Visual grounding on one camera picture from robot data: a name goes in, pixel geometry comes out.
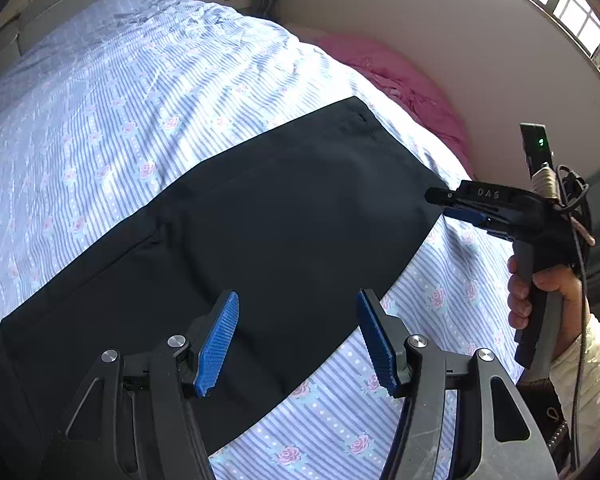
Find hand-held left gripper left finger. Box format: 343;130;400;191
40;290;241;480

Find beige cord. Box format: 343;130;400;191
530;162;597;247

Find black pants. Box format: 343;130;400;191
0;96;451;480

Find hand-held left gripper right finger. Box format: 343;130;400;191
356;288;561;480

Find black cable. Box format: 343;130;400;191
555;165;595;471

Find pink blanket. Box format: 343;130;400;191
285;22;476;181

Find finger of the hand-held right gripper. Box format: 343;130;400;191
442;205;491;233
424;186;461;207

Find grey padded headboard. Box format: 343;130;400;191
0;0;181;96

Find bed with blue striped sheet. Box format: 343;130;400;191
0;0;531;480

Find person's right hand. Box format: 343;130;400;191
506;255;588;361

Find window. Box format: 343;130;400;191
467;0;600;96

